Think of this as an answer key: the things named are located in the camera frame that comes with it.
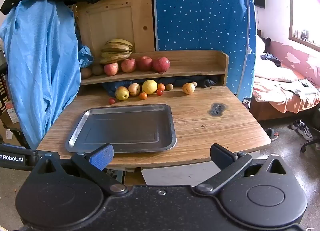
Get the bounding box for blue dotted fabric wardrobe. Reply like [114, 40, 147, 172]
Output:
[151, 0, 257, 102]

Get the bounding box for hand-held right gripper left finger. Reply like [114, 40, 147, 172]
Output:
[31, 143, 128, 196]

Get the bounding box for orange pepino melon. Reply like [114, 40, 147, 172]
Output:
[182, 82, 195, 95]

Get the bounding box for bunch of bananas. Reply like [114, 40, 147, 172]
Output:
[99, 39, 134, 65]

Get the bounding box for metal tray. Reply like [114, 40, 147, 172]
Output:
[65, 104, 177, 153]

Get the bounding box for red apple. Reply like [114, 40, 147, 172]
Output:
[121, 58, 137, 73]
[104, 62, 119, 76]
[137, 56, 153, 72]
[152, 57, 170, 72]

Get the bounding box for cardboard box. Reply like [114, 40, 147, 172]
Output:
[0, 101, 28, 146]

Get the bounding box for window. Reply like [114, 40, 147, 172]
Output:
[286, 0, 320, 52]

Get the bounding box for yellow apple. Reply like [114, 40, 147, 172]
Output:
[115, 86, 130, 101]

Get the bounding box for wooden desk shelf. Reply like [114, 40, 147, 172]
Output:
[80, 50, 229, 87]

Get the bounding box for wooden panel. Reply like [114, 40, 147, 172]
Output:
[75, 0, 155, 54]

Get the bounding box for black crate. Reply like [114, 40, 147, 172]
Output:
[0, 62, 12, 111]

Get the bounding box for pale striped pepino melon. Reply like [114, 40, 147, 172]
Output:
[128, 83, 141, 96]

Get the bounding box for pair of sneakers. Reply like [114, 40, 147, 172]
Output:
[291, 119, 314, 141]

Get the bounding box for slipper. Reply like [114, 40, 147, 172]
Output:
[264, 128, 279, 142]

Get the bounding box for grey garment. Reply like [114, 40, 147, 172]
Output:
[280, 79, 320, 95]

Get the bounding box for blue plastic bag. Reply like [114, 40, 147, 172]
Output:
[78, 45, 94, 68]

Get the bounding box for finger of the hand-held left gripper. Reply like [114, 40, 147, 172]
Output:
[37, 151, 60, 164]

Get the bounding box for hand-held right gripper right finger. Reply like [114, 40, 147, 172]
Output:
[195, 143, 294, 195]

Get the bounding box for large yellow lemon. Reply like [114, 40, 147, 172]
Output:
[142, 79, 158, 95]

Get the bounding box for black office chair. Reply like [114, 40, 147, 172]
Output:
[300, 106, 320, 153]

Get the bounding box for white pillow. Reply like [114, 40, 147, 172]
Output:
[254, 63, 299, 83]

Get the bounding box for dark blue jacket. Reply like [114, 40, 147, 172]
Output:
[101, 77, 218, 97]

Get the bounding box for light blue cloth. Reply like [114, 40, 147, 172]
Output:
[0, 0, 81, 149]

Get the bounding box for bed with orange sheet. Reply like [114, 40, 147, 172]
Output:
[249, 66, 320, 121]

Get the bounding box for dark clothes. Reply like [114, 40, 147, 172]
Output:
[260, 53, 282, 67]

